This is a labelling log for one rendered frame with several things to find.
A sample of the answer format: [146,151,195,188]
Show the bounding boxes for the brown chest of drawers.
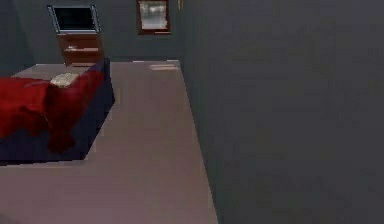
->
[56,32,105,68]

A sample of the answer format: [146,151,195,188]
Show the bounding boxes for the black television set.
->
[46,4,101,35]

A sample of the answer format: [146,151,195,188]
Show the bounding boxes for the brown framed wall picture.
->
[136,0,172,36]

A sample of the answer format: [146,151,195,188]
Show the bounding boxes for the dark blue bed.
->
[0,57,116,165]

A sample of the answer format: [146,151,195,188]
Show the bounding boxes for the red blanket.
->
[0,69,106,155]

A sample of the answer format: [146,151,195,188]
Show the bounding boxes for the pale beige pillow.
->
[49,72,80,89]

